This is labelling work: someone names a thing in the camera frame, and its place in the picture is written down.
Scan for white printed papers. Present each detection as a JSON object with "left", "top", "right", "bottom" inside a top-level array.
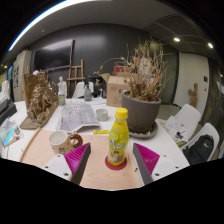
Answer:
[{"left": 164, "top": 115, "right": 189, "bottom": 145}]

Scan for long ceiling light strip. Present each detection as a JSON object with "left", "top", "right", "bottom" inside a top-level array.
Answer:
[{"left": 8, "top": 0, "right": 111, "bottom": 52}]

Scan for small glass jar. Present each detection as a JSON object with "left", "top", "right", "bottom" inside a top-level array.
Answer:
[{"left": 95, "top": 108, "right": 109, "bottom": 122}]

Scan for dry plant in grey pot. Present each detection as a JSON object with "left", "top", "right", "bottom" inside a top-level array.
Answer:
[{"left": 120, "top": 39, "right": 168, "bottom": 134}]

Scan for dark glass bottle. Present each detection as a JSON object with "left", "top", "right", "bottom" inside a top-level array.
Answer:
[{"left": 83, "top": 81, "right": 93, "bottom": 102}]

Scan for brown cardboard box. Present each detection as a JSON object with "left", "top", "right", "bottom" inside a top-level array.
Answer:
[{"left": 101, "top": 73, "right": 132, "bottom": 108}]

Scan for white cabinet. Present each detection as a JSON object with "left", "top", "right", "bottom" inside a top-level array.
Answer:
[{"left": 12, "top": 49, "right": 33, "bottom": 103}]

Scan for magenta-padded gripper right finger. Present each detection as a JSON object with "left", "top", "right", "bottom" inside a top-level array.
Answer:
[{"left": 132, "top": 142, "right": 183, "bottom": 186}]

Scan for black wall television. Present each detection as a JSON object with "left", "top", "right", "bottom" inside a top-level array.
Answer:
[{"left": 33, "top": 39, "right": 74, "bottom": 72}]

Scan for yellow drink bottle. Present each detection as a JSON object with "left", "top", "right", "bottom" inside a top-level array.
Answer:
[{"left": 107, "top": 107, "right": 130, "bottom": 167}]

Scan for grey plant saucer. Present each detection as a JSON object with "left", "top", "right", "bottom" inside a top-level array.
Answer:
[{"left": 128, "top": 121, "right": 159, "bottom": 140}]

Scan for flat round red coaster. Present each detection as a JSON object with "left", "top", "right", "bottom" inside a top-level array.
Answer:
[{"left": 104, "top": 154, "right": 128, "bottom": 171}]

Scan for wooden easel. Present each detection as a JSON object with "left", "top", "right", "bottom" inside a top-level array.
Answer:
[{"left": 67, "top": 59, "right": 86, "bottom": 98}]

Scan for black backpack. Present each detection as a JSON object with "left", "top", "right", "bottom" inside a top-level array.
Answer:
[{"left": 183, "top": 134, "right": 215, "bottom": 166}]

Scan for clear bottle with green label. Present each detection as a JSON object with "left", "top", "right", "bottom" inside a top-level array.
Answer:
[{"left": 57, "top": 89, "right": 67, "bottom": 107}]

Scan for yellow marker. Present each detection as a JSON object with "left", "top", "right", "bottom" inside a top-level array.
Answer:
[{"left": 92, "top": 129, "right": 110, "bottom": 136}]

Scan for red box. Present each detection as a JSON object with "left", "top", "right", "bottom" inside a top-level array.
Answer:
[{"left": 113, "top": 64, "right": 126, "bottom": 74}]

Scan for wooden figure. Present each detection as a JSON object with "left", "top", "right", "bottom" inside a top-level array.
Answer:
[{"left": 187, "top": 82, "right": 199, "bottom": 108}]

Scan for round ceiling spotlights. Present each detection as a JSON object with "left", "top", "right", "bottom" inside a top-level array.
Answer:
[{"left": 173, "top": 36, "right": 214, "bottom": 50}]

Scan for light plywood board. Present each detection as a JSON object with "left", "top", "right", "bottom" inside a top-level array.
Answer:
[{"left": 19, "top": 128, "right": 145, "bottom": 191}]

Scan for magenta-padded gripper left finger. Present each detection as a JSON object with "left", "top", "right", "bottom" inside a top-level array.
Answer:
[{"left": 41, "top": 142, "right": 92, "bottom": 186}]

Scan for purple printed book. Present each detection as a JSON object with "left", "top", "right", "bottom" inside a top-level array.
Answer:
[{"left": 0, "top": 118, "right": 22, "bottom": 148}]

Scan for black box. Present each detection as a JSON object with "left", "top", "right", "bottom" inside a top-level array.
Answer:
[{"left": 0, "top": 99, "right": 18, "bottom": 126}]

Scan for grey newspaper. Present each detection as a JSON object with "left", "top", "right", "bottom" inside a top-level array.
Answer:
[{"left": 55, "top": 101, "right": 102, "bottom": 133}]

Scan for bronze figure sculpture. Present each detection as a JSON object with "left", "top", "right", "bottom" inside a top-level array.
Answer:
[{"left": 19, "top": 71, "right": 60, "bottom": 130}]

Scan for white chair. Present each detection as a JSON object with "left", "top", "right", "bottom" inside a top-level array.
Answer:
[
  {"left": 181, "top": 122, "right": 221, "bottom": 164},
  {"left": 173, "top": 103, "right": 203, "bottom": 134},
  {"left": 72, "top": 81, "right": 95, "bottom": 99}
]

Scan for white mug with brown handle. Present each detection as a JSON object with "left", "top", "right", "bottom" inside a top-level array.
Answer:
[{"left": 48, "top": 129, "right": 84, "bottom": 156}]

